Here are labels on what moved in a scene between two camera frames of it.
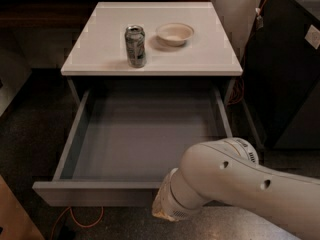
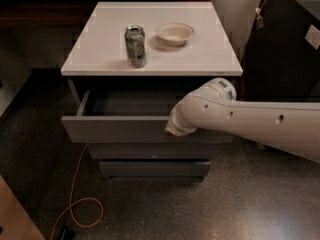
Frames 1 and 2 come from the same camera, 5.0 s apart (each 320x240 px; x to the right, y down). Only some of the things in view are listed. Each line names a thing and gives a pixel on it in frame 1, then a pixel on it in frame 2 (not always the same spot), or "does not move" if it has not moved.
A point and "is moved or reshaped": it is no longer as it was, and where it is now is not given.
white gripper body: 172,202 to 175,128
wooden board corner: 15,222 does not move
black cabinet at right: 281,66 does not move
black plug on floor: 66,234 does not move
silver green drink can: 136,46 does not move
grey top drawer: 125,141 is moved or reshaped
